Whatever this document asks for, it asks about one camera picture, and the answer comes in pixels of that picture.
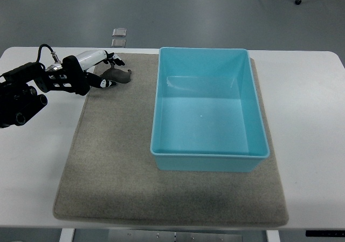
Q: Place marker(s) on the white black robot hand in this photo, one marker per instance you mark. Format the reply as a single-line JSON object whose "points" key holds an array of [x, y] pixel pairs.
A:
{"points": [[82, 62]]}

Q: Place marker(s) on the brown hippo toy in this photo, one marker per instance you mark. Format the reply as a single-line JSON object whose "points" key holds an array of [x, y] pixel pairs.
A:
{"points": [[117, 75]]}

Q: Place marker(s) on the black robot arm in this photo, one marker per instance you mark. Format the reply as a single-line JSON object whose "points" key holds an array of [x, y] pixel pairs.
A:
{"points": [[20, 102]]}

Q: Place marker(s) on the blue plastic box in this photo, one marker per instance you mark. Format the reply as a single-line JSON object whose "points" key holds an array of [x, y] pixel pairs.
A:
{"points": [[207, 115]]}

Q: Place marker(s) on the lower floor socket plate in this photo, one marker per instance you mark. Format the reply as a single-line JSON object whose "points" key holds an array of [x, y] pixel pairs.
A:
{"points": [[118, 42]]}

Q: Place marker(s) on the floor socket plate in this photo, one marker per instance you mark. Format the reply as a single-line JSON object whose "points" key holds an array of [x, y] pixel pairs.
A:
{"points": [[118, 42], [119, 32]]}

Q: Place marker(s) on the upper floor socket plate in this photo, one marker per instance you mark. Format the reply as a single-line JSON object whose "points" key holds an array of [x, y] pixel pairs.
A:
{"points": [[119, 32]]}

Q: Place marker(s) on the grey felt mat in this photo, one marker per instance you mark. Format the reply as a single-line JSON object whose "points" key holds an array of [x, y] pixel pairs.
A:
{"points": [[111, 176]]}

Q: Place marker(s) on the black table control panel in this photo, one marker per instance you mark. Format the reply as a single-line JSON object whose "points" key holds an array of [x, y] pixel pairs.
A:
{"points": [[325, 233]]}

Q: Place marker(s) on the metal table frame bar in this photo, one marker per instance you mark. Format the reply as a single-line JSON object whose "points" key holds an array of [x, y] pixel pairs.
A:
{"points": [[137, 235]]}

